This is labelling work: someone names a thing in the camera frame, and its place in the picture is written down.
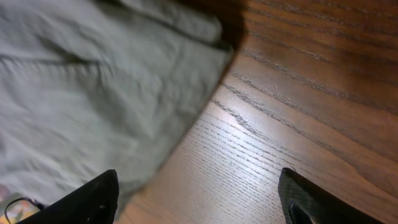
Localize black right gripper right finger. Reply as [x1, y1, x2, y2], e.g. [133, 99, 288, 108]
[278, 167, 380, 224]

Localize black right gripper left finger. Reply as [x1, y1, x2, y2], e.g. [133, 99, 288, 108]
[19, 169, 119, 224]

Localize khaki green shorts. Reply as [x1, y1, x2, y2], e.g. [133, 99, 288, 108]
[1, 0, 233, 211]

